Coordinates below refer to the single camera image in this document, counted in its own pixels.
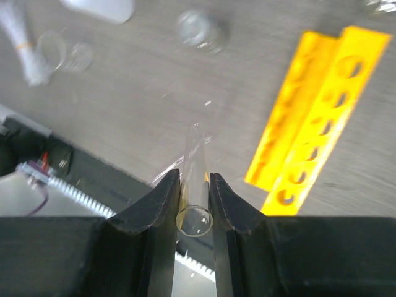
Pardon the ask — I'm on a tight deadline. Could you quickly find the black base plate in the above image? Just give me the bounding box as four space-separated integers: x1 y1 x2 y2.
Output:
1 114 151 212

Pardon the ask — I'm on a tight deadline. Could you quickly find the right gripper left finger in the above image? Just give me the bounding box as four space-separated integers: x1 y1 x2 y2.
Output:
89 170 181 296

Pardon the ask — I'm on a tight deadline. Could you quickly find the slotted cable duct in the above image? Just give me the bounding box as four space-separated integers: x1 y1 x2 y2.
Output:
48 176 216 283

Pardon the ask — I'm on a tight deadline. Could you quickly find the clear glass test tube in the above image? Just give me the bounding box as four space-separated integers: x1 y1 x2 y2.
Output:
176 123 213 238

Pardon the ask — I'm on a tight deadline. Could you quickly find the small clear glass beaker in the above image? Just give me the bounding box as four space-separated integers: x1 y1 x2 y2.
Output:
177 9 227 53

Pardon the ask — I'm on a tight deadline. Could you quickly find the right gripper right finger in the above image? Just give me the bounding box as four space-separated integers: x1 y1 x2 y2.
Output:
209 173 297 296

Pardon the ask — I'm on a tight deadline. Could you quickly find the clear glass flask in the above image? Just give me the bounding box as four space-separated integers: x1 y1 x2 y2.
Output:
361 0 395 15

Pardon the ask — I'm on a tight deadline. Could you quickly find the yellow test tube rack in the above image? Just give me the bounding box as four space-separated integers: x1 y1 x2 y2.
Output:
244 25 392 216

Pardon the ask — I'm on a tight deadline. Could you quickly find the red cap wash bottle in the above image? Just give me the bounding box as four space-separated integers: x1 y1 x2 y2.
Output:
60 0 136 24

